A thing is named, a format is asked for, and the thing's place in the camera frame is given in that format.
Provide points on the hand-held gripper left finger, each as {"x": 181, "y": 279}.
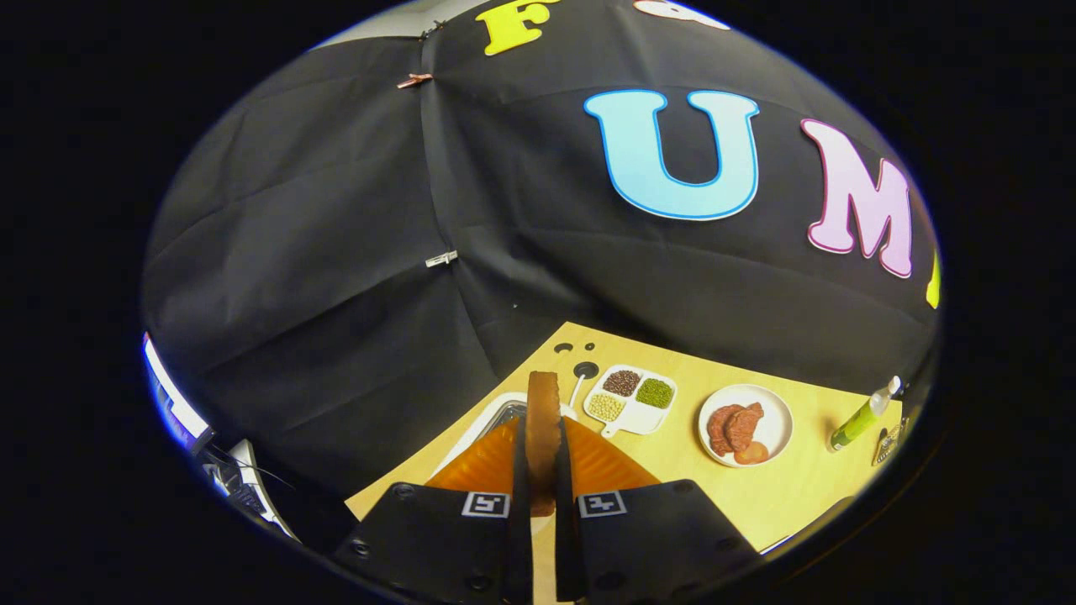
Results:
{"x": 521, "y": 546}

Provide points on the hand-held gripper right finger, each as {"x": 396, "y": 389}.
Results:
{"x": 567, "y": 546}

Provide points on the toasted bread slice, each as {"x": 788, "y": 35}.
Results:
{"x": 543, "y": 437}

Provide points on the white toaster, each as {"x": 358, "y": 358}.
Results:
{"x": 496, "y": 412}

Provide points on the white divided dish with beans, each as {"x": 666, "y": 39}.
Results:
{"x": 639, "y": 418}

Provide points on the orange tomato slice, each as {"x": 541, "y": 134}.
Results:
{"x": 752, "y": 454}

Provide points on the white round plate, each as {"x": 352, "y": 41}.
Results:
{"x": 773, "y": 416}

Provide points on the white cloth clip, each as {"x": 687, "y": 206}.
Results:
{"x": 440, "y": 259}

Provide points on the green label plastic bottle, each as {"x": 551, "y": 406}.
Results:
{"x": 857, "y": 420}

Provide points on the black backdrop cloth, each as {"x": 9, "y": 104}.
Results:
{"x": 336, "y": 252}

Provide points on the glowing screen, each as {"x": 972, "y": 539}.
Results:
{"x": 172, "y": 395}

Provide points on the copper cloth clip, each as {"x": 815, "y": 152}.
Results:
{"x": 414, "y": 81}

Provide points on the black cloth clip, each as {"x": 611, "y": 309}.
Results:
{"x": 431, "y": 30}

